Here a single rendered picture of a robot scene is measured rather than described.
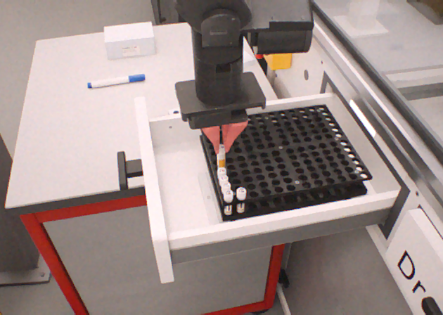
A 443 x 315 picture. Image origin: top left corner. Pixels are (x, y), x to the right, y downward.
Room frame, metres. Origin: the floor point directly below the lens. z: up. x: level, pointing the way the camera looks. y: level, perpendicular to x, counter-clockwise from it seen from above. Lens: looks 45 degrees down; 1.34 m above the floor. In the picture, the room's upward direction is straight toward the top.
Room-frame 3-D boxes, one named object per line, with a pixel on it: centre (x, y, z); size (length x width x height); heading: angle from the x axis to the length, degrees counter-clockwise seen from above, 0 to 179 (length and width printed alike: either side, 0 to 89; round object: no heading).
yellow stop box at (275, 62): (0.81, -0.12, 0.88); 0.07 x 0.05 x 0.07; 13
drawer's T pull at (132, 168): (0.42, 0.13, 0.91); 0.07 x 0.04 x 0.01; 13
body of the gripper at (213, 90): (0.42, 0.00, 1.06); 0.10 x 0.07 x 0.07; 102
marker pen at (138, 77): (0.84, 0.25, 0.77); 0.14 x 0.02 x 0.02; 105
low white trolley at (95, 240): (0.83, 0.18, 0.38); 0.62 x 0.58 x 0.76; 13
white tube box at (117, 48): (1.01, 0.24, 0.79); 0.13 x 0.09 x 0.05; 102
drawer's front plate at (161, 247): (0.42, 0.10, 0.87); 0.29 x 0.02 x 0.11; 13
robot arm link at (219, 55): (0.42, 0.00, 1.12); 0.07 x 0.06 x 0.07; 94
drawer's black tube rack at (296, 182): (0.47, -0.09, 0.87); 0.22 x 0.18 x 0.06; 103
